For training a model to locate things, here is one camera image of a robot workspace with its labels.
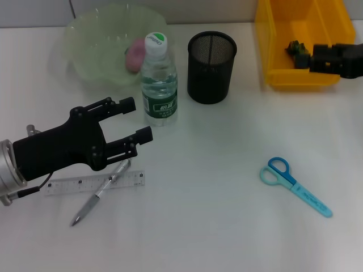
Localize silver ballpoint pen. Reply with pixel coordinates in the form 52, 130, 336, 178
70, 158, 133, 227

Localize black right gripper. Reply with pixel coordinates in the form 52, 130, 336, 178
309, 42, 363, 80

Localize yellow plastic bin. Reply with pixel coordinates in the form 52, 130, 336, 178
254, 0, 357, 92

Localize silver plug on left wrist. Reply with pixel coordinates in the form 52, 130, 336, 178
26, 124, 43, 137

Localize clear plastic ruler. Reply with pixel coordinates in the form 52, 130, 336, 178
44, 169, 146, 197

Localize clear water bottle green label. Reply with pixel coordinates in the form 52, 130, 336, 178
141, 32, 179, 128

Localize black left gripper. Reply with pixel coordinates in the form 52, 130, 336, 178
12, 96, 154, 182

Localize pink toy peach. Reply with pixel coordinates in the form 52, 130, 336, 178
125, 38, 147, 74

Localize black mesh pen holder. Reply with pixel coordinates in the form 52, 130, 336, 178
186, 31, 238, 105

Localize left gripper dark cable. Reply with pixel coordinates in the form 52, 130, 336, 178
0, 169, 54, 207

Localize green translucent plastic bowl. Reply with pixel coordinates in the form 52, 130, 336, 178
49, 3, 176, 96

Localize blue scissors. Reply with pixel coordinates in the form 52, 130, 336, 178
259, 156, 333, 218

